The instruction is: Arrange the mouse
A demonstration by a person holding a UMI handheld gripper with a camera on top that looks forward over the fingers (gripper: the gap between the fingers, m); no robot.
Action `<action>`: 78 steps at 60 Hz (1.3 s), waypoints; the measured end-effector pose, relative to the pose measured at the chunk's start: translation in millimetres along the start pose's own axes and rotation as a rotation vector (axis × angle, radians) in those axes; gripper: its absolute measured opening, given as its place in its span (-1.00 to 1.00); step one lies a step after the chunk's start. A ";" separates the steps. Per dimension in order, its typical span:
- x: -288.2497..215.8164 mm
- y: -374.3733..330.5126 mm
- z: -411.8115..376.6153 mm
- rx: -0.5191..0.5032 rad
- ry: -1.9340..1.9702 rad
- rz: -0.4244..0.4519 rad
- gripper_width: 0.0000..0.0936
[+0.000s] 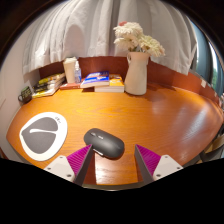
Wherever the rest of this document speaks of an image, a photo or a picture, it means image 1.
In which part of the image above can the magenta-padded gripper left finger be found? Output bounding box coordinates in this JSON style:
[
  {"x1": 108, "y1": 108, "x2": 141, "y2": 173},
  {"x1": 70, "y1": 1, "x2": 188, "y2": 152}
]
[{"x1": 44, "y1": 143, "x2": 94, "y2": 187}]

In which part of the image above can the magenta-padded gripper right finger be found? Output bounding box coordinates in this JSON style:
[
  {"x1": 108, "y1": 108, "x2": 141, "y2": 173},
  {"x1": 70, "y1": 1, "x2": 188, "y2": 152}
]
[{"x1": 134, "y1": 143, "x2": 184, "y2": 185}]

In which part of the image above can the dark grey computer mouse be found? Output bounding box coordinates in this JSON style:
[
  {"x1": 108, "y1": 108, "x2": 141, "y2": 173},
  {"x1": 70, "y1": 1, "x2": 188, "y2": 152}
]
[{"x1": 83, "y1": 127, "x2": 126, "y2": 160}]

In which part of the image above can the white grey round mouse pad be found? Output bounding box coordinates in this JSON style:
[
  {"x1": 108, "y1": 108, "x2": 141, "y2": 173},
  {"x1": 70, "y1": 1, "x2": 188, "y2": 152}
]
[{"x1": 19, "y1": 111, "x2": 69, "y2": 162}]

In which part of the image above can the wooden chair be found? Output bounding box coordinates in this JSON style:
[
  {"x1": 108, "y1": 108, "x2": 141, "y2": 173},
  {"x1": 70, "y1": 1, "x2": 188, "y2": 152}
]
[{"x1": 199, "y1": 131, "x2": 224, "y2": 164}]

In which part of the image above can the white yellow book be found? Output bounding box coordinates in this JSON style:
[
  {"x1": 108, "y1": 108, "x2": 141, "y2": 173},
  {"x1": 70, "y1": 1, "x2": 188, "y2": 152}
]
[{"x1": 31, "y1": 84, "x2": 63, "y2": 99}]

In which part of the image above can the dark green mug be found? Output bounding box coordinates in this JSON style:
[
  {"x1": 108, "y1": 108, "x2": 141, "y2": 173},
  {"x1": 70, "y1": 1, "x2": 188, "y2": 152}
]
[{"x1": 17, "y1": 85, "x2": 33, "y2": 104}]

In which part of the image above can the flat red book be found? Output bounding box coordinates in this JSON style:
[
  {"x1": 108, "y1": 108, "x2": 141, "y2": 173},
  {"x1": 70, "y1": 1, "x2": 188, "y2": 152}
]
[{"x1": 59, "y1": 81, "x2": 82, "y2": 91}]

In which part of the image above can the clear sanitizer bottle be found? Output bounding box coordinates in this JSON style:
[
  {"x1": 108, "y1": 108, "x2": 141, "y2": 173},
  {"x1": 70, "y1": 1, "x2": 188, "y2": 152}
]
[{"x1": 73, "y1": 60, "x2": 83, "y2": 84}]

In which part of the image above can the white ceramic vase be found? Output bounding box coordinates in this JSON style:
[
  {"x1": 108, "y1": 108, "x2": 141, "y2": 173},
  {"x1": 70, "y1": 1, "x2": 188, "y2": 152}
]
[{"x1": 123, "y1": 51, "x2": 151, "y2": 96}]

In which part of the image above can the beige lidded cup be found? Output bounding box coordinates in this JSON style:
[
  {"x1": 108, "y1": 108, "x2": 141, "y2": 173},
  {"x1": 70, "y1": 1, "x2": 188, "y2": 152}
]
[{"x1": 62, "y1": 56, "x2": 78, "y2": 84}]

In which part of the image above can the orange book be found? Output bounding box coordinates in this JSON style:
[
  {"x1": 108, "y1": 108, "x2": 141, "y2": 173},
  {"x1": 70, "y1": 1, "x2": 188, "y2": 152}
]
[{"x1": 94, "y1": 73, "x2": 125, "y2": 94}]

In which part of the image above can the dark grey curtain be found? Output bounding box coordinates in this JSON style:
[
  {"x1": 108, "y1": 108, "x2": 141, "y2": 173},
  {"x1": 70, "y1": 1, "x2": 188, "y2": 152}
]
[{"x1": 191, "y1": 23, "x2": 214, "y2": 84}]

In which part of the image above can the white flower bouquet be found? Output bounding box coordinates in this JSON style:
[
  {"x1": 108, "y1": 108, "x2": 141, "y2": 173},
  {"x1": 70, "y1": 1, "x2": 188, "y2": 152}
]
[{"x1": 113, "y1": 21, "x2": 166, "y2": 58}]

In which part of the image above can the white curtain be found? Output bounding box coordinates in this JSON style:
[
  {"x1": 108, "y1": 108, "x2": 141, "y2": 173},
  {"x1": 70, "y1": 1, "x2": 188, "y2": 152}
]
[{"x1": 22, "y1": 0, "x2": 198, "y2": 76}]

